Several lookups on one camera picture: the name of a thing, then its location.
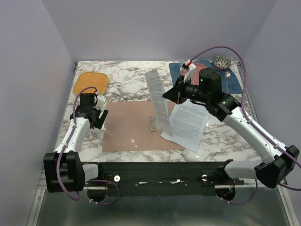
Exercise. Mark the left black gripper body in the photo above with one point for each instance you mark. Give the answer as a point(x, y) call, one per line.
point(98, 112)

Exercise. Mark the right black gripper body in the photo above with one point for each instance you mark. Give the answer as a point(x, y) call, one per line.
point(189, 91)

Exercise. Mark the printed paper sheet top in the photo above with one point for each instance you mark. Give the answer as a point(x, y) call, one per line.
point(156, 90)

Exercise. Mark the pink folder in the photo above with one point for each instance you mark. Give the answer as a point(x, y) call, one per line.
point(127, 127)

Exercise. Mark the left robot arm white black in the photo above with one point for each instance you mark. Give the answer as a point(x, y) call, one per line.
point(63, 168)

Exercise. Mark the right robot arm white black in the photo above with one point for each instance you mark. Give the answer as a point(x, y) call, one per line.
point(277, 159)

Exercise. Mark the metal folder clip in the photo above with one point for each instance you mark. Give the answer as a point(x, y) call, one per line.
point(153, 124)

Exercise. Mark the pink dotted plate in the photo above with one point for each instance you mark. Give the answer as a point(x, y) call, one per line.
point(195, 78)

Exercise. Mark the printed paper stack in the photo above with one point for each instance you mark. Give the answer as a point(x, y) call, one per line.
point(188, 122)

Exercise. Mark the orange woven mat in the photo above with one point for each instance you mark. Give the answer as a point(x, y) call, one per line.
point(91, 79)

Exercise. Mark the silver spoon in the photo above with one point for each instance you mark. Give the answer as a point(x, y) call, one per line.
point(227, 77)

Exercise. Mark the blue cloth placemat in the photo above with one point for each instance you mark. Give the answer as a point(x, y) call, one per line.
point(234, 85)

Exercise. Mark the floral patterned bowl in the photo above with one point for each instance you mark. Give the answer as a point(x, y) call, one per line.
point(221, 62)

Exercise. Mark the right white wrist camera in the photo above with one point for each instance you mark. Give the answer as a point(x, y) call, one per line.
point(189, 69)

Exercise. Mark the black mounting base plate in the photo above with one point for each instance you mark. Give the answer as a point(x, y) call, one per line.
point(159, 179)

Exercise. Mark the aluminium rail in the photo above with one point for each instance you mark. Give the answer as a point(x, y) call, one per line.
point(74, 186)

